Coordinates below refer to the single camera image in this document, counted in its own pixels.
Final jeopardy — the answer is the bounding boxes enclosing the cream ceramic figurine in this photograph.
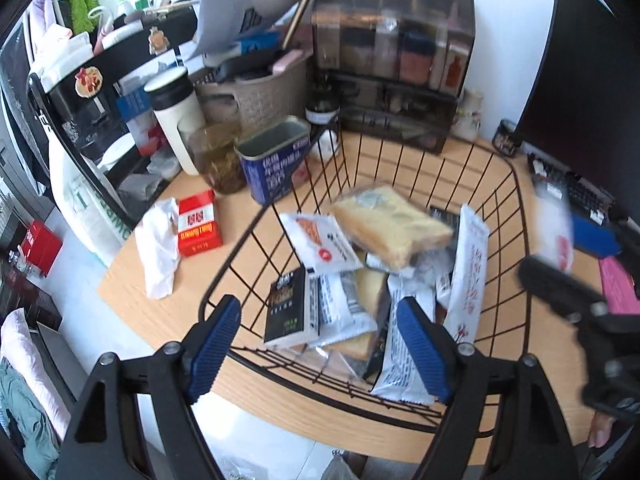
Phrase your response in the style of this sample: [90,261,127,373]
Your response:
[452,87,485,143]

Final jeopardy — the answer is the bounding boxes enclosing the dark lidded jar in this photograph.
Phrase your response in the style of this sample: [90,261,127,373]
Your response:
[305,82,346,126]

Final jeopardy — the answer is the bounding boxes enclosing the black snack box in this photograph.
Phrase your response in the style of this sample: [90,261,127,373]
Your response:
[263,266,321,350]

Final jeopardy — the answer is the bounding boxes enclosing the white green-print plastic bag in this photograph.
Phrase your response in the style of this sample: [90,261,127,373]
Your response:
[47,145,133,268]

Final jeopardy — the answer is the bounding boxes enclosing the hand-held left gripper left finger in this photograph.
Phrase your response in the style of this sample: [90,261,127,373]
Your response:
[54,294,243,480]

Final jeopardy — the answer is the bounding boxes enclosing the red box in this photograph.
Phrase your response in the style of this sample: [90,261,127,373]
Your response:
[20,220,63,278]

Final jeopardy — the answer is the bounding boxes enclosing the sliced bread packet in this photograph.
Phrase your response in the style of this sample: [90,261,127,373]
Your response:
[330,185,455,271]
[320,266,391,363]

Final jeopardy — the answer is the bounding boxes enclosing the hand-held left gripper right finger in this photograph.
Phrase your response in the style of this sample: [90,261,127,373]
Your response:
[395,296,581,480]

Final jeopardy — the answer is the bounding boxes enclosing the glass jar of tea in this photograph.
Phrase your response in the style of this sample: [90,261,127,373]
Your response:
[179,121,248,195]

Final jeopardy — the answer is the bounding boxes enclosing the small white plastic packet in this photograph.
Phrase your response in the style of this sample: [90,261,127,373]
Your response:
[531,180,576,273]

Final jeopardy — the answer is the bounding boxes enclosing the black curved monitor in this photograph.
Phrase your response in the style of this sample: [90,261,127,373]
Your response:
[515,0,640,196]

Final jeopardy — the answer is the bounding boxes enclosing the crumpled white plastic bag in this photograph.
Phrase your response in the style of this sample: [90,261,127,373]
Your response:
[134,197,182,301]

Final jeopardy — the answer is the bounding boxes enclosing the smoky acrylic organiser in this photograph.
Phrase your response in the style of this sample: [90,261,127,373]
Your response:
[310,0,476,156]

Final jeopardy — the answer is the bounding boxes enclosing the small dark jar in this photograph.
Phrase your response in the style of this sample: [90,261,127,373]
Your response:
[492,119,525,157]

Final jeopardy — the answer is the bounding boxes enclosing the white red-label packet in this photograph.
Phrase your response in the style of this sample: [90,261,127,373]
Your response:
[277,211,363,276]

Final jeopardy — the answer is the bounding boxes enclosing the black pocket tissue pack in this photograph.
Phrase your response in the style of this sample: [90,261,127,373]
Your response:
[429,206,461,246]

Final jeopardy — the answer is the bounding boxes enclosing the grey woven basket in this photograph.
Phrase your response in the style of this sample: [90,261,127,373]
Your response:
[194,50,313,138]

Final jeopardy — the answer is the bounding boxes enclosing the wooden stick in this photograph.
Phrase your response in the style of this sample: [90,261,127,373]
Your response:
[282,0,321,51]

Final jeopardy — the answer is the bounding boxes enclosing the blue tin can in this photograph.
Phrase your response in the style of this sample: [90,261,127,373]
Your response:
[234,116,313,206]

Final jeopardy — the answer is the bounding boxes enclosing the black wire basket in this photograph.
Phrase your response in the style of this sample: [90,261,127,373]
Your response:
[197,125,532,433]

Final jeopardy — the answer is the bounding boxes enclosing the black desk partition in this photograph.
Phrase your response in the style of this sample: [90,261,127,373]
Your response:
[27,2,201,231]

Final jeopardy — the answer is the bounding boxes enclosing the white wafer snack packet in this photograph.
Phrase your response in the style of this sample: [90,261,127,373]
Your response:
[370,275,451,407]
[445,204,491,346]

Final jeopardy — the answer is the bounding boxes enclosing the person's right hand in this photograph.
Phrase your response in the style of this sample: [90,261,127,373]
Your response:
[586,407,623,450]

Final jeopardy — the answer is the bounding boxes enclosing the white paper sheets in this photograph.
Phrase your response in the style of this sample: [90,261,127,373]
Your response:
[192,0,281,58]

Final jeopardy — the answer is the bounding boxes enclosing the pink mouse mat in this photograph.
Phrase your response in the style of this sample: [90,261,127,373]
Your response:
[597,255,640,316]

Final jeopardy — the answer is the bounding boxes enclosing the white flask black lid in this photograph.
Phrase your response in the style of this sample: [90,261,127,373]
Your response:
[144,66,207,177]

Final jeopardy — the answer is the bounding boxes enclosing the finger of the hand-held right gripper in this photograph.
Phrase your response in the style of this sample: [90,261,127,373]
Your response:
[517,254,609,323]
[570,212,626,261]

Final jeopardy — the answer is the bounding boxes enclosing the teal cloth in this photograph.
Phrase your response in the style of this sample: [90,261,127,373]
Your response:
[0,357,61,480]

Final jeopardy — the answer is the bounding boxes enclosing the pink pillow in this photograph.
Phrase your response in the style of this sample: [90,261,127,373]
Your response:
[0,307,71,441]

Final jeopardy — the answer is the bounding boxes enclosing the red cigarette pack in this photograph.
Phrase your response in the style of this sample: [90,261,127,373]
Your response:
[176,190,223,258]

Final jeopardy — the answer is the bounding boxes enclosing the black mechanical keyboard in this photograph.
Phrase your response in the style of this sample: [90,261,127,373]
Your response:
[526,152,618,226]

